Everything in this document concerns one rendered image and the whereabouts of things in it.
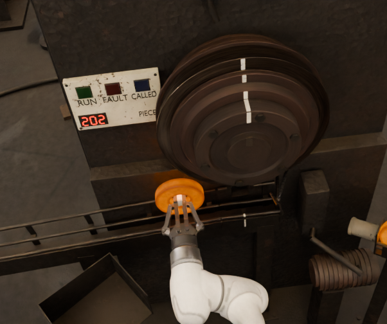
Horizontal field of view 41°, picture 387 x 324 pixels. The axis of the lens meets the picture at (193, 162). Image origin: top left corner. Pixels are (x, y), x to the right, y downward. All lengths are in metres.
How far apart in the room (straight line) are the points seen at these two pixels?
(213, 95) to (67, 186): 1.71
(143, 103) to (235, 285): 0.57
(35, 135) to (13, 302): 1.08
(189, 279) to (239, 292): 0.14
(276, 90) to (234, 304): 0.58
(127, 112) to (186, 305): 0.56
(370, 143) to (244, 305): 0.68
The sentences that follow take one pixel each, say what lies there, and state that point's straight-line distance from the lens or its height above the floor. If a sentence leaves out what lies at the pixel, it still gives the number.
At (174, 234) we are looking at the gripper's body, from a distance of 1.53.
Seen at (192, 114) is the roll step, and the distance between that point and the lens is 1.31.
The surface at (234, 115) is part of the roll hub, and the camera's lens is 1.25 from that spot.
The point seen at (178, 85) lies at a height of 1.29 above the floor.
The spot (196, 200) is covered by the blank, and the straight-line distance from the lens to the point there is 1.63.
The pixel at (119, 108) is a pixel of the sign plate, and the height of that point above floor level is 1.12.
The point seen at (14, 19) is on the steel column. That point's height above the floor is 0.03.
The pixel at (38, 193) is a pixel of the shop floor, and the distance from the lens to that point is 2.90.
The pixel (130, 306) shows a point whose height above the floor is 0.61.
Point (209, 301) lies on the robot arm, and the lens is 1.42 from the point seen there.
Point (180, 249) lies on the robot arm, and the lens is 1.46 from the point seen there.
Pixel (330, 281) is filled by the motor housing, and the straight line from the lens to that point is 1.85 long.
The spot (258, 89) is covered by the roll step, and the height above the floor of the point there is 1.28.
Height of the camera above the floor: 2.10
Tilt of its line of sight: 48 degrees down
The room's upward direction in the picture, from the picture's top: 7 degrees counter-clockwise
